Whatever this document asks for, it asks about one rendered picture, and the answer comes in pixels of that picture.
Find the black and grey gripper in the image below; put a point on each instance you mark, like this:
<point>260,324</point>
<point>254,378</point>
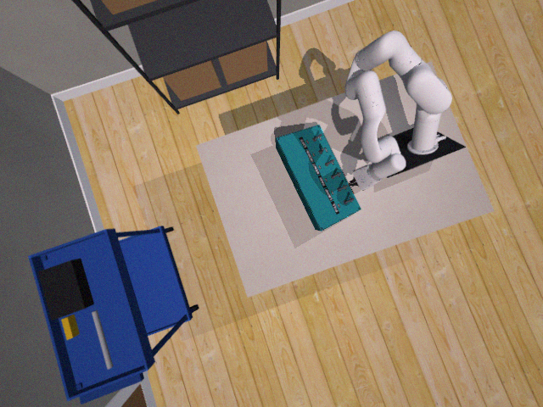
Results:
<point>363,178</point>

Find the teal wedge-shaped box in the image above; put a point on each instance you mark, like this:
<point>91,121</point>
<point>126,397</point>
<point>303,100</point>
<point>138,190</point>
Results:
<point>317,177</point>

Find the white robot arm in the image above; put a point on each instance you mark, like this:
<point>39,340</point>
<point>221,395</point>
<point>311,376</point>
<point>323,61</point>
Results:
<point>422,85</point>

